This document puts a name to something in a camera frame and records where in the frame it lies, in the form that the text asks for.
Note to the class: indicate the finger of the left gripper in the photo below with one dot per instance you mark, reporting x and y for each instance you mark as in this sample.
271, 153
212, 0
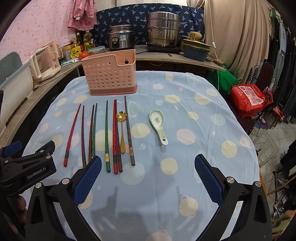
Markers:
11, 149

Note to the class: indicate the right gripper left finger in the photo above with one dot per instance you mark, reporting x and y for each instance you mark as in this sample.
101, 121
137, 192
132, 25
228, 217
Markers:
74, 191

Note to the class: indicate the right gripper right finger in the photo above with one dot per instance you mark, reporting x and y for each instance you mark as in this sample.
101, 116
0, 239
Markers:
222, 192

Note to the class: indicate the bright red chopstick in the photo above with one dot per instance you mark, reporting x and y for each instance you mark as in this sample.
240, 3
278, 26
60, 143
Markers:
67, 150

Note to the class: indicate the dark maroon chopstick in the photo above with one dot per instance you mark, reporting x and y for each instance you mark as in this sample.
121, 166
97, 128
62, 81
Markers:
83, 141

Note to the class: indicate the green chopstick gold band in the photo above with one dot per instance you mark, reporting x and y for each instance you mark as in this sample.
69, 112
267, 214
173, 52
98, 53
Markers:
107, 162

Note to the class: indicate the dark brown-red chopstick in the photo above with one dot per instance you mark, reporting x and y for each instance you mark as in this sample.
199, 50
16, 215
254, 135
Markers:
90, 135

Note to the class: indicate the dark red chopstick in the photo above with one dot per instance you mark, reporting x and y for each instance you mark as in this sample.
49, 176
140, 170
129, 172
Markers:
119, 161

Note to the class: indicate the brown chopstick gold band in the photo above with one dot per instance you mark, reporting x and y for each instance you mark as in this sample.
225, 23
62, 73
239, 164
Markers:
132, 159

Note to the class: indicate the gold flower spoon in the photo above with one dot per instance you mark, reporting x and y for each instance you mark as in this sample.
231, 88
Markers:
121, 117

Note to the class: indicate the white ceramic soup spoon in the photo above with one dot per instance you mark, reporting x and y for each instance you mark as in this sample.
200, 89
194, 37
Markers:
157, 120

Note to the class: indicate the pink perforated utensil holder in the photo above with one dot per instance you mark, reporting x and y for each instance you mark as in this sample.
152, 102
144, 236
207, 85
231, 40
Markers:
111, 73

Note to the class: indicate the person left hand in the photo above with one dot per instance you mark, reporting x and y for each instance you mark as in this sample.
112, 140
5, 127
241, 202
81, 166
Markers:
19, 206

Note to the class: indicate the white dish drainer box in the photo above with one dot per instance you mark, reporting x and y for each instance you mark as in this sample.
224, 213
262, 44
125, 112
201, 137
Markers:
16, 85

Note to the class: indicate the blue patterned tablecloth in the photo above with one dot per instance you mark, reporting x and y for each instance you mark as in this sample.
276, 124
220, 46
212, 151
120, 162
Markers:
162, 196

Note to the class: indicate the white pink electric kettle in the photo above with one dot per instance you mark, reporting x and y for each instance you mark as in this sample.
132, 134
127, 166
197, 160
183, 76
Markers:
44, 62

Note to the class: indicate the red plastic bag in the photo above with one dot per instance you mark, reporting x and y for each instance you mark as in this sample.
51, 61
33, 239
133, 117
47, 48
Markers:
248, 100

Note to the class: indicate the wet wipes pack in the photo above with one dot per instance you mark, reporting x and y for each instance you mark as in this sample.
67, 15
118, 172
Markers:
74, 60

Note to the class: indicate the white tin can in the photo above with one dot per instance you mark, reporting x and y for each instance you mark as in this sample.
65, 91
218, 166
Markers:
66, 50

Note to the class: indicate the green plastic bag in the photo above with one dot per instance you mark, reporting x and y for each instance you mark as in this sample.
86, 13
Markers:
222, 81

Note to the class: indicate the red tomato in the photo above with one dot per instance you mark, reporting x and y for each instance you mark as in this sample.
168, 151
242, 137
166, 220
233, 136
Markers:
83, 55

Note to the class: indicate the dark metal chair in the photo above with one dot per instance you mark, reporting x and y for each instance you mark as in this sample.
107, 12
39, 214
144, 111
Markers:
261, 76

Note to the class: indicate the clear food container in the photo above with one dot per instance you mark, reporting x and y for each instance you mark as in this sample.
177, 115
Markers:
96, 50

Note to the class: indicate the cooking oil bottle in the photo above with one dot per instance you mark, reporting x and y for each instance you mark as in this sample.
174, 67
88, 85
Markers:
87, 40

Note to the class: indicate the blue yellow stacked basins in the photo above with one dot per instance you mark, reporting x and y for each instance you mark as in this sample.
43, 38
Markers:
195, 50

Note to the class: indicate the pink floral hanging garment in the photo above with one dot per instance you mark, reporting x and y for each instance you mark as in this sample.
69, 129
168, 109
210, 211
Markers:
82, 15

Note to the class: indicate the black induction cooktop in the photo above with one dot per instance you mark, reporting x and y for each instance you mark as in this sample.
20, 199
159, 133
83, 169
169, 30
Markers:
166, 49

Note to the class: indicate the silver rice cooker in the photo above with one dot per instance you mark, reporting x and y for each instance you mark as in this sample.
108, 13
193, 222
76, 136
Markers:
121, 37

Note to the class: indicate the yellow sponge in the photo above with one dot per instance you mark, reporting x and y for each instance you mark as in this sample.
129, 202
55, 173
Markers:
195, 36

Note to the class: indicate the beige curtain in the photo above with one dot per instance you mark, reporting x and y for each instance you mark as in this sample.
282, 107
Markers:
238, 32

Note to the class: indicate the stainless steel steamer pot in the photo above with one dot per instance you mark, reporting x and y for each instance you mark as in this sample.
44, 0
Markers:
163, 29

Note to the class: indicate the navy patterned cloth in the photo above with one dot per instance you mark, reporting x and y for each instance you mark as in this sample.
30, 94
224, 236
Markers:
192, 20

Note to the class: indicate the wooden handled knife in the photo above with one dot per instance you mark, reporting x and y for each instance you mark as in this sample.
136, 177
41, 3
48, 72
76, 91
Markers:
217, 62

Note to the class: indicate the pink dotted wall cloth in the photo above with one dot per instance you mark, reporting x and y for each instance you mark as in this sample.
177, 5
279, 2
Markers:
39, 23

